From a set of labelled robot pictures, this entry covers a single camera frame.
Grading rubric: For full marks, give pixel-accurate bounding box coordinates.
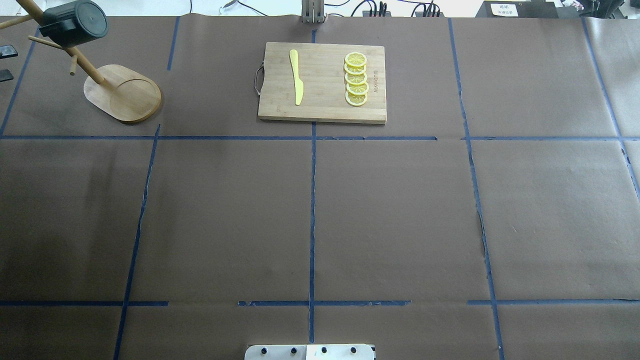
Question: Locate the lemon slice four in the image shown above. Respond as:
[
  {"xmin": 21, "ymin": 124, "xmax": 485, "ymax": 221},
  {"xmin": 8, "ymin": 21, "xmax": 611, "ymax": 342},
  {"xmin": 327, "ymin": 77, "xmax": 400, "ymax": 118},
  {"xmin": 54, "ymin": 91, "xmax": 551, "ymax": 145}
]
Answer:
[{"xmin": 345, "ymin": 82, "xmax": 370, "ymax": 96}]

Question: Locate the lemon slice one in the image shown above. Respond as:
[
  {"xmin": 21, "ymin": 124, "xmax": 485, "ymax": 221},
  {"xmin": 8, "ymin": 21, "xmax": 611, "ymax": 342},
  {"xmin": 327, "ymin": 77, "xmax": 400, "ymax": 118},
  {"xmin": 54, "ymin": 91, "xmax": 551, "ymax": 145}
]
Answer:
[{"xmin": 343, "ymin": 51, "xmax": 368, "ymax": 68}]

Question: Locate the lemon slice three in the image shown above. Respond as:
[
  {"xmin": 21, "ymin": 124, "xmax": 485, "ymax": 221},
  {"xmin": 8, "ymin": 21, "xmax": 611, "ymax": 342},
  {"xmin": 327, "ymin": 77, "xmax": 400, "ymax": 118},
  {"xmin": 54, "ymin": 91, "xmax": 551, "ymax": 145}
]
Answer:
[{"xmin": 344, "ymin": 73, "xmax": 368, "ymax": 85}]

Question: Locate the wooden cutting board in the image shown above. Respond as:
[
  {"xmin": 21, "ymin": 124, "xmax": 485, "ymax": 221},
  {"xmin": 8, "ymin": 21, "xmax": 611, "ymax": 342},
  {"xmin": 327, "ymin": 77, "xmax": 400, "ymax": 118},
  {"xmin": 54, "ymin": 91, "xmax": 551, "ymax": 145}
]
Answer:
[{"xmin": 257, "ymin": 42, "xmax": 387, "ymax": 125}]

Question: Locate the yellow plastic knife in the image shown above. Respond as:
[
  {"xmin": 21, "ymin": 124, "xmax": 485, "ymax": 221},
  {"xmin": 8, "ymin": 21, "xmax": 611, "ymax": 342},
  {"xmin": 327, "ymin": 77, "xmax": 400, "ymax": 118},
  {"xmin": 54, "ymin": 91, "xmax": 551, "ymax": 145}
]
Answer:
[{"xmin": 289, "ymin": 48, "xmax": 304, "ymax": 106}]

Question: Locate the black box white label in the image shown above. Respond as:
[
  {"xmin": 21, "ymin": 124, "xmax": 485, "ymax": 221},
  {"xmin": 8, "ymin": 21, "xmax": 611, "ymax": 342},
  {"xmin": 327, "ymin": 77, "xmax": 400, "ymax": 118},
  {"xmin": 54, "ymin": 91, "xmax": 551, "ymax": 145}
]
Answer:
[{"xmin": 475, "ymin": 0, "xmax": 559, "ymax": 19}]

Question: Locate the teal mug yellow inside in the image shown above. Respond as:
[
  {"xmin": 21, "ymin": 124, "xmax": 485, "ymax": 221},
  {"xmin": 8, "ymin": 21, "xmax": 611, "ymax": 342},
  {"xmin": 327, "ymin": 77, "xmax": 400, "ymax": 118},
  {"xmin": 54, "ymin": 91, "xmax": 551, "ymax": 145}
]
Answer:
[{"xmin": 39, "ymin": 0, "xmax": 109, "ymax": 48}]

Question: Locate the lemon slice two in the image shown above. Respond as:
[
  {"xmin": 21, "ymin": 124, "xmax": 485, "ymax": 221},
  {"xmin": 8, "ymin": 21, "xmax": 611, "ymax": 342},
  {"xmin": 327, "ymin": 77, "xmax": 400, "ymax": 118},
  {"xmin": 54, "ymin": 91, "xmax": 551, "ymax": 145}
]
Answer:
[{"xmin": 343, "ymin": 63, "xmax": 367, "ymax": 76}]

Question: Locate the aluminium frame post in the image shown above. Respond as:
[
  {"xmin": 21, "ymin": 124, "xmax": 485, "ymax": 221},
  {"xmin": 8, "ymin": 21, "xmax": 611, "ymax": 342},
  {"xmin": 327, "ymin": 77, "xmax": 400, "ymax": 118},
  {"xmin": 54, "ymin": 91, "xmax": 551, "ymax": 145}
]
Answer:
[{"xmin": 301, "ymin": 0, "xmax": 327, "ymax": 24}]

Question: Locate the lemon slice five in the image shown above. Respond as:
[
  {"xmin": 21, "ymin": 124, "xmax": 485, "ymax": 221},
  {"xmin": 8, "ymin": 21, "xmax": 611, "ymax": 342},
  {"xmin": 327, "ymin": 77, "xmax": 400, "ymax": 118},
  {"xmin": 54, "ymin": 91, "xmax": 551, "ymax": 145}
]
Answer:
[{"xmin": 344, "ymin": 91, "xmax": 368, "ymax": 107}]

